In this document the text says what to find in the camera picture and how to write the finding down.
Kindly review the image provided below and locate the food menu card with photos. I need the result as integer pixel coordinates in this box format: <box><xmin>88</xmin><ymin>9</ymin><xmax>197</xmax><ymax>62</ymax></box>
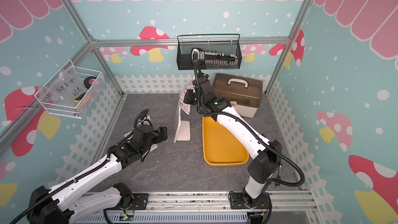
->
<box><xmin>179</xmin><ymin>80</ymin><xmax>194</xmax><ymax>115</ymax></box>

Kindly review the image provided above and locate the white acrylic menu holder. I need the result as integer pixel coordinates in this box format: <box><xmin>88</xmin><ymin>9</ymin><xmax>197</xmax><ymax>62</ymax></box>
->
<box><xmin>174</xmin><ymin>96</ymin><xmax>191</xmax><ymax>143</ymax></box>

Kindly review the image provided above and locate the pink dessert menu card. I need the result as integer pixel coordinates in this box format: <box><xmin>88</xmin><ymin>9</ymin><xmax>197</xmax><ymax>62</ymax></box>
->
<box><xmin>124</xmin><ymin>116</ymin><xmax>158</xmax><ymax>153</ymax></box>

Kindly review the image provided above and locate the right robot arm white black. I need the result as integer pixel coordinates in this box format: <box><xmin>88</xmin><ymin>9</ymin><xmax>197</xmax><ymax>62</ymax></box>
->
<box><xmin>183</xmin><ymin>48</ymin><xmax>305</xmax><ymax>208</ymax></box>

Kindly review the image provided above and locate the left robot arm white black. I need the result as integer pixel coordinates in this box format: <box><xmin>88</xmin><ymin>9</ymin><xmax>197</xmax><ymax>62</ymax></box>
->
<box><xmin>11</xmin><ymin>109</ymin><xmax>168</xmax><ymax>224</ymax></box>

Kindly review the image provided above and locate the socket set in basket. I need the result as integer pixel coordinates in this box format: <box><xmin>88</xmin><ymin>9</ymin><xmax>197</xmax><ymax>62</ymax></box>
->
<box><xmin>191</xmin><ymin>48</ymin><xmax>241</xmax><ymax>69</ymax></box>

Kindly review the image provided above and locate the beige storage box brown lid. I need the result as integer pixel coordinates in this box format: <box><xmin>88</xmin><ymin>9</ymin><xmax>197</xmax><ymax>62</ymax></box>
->
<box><xmin>212</xmin><ymin>73</ymin><xmax>263</xmax><ymax>118</ymax></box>

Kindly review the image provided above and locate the yellow plastic tray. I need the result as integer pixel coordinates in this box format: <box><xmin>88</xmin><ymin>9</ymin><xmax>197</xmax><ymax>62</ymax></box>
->
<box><xmin>202</xmin><ymin>117</ymin><xmax>249</xmax><ymax>167</ymax></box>

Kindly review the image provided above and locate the yellow black tool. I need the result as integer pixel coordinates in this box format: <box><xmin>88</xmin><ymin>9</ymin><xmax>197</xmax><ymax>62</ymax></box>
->
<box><xmin>74</xmin><ymin>92</ymin><xmax>92</xmax><ymax>103</ymax></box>

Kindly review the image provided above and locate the black tape roll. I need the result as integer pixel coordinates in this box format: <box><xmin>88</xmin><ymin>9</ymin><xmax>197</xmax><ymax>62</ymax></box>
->
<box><xmin>84</xmin><ymin>76</ymin><xmax>97</xmax><ymax>89</ymax></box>

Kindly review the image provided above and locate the labelled plastic bag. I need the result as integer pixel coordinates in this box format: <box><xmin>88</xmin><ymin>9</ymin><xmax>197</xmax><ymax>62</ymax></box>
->
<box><xmin>48</xmin><ymin>69</ymin><xmax>87</xmax><ymax>107</ymax></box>

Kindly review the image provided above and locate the black wire mesh basket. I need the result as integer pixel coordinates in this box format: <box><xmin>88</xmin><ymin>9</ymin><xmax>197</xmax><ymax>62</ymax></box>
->
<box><xmin>177</xmin><ymin>34</ymin><xmax>242</xmax><ymax>70</ymax></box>

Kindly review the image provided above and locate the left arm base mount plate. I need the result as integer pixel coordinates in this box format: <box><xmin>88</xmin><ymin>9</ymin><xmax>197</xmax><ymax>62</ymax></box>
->
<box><xmin>107</xmin><ymin>193</ymin><xmax>149</xmax><ymax>211</ymax></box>

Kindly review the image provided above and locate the clear wire wall basket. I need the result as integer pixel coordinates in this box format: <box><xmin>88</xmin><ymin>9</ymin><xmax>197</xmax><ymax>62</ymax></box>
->
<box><xmin>35</xmin><ymin>60</ymin><xmax>105</xmax><ymax>119</ymax></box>

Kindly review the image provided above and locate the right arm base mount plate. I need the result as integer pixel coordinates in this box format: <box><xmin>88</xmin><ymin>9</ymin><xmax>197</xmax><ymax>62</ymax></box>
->
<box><xmin>228</xmin><ymin>191</ymin><xmax>272</xmax><ymax>209</ymax></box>

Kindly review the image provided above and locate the aluminium front rail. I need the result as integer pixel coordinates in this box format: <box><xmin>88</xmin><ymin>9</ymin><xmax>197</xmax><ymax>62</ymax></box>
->
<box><xmin>58</xmin><ymin>191</ymin><xmax>318</xmax><ymax>214</ymax></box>

